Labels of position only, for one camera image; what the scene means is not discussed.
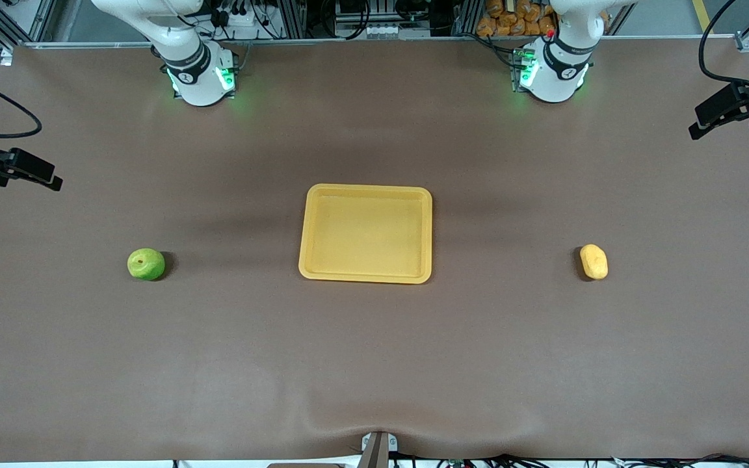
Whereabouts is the green apple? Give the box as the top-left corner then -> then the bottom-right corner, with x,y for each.
127,248 -> 166,282

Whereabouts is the yellow potato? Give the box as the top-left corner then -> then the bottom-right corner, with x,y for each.
579,244 -> 609,281

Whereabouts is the yellow plastic tray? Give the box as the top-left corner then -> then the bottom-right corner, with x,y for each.
298,183 -> 434,285

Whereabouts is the orange toy food pile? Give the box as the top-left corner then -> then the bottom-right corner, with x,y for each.
477,0 -> 558,38

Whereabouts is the white power strip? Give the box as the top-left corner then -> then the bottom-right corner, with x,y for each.
209,5 -> 265,30

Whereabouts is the white electronics box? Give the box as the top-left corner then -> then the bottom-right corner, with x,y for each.
334,19 -> 432,41

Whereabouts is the brown table mat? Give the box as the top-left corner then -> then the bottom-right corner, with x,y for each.
0,36 -> 749,463

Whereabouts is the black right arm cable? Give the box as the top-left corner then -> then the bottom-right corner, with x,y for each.
0,67 -> 44,140

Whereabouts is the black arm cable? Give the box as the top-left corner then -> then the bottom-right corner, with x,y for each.
0,67 -> 44,140
698,0 -> 749,90

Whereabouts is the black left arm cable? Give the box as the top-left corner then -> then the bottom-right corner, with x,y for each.
698,0 -> 749,90

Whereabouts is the silver table edge rail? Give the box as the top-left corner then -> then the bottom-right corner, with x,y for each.
23,36 -> 739,50

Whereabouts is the metal table bracket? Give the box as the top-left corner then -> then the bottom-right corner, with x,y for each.
360,431 -> 399,468

